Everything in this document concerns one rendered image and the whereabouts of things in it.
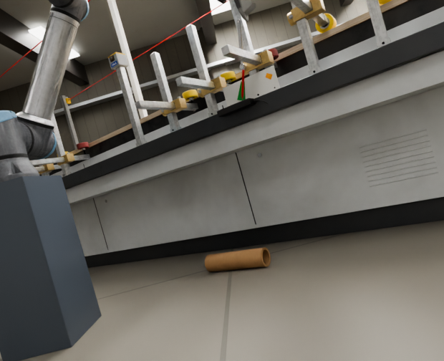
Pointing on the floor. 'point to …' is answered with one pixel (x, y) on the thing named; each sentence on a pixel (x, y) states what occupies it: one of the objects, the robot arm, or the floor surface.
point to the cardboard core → (238, 260)
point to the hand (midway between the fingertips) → (244, 18)
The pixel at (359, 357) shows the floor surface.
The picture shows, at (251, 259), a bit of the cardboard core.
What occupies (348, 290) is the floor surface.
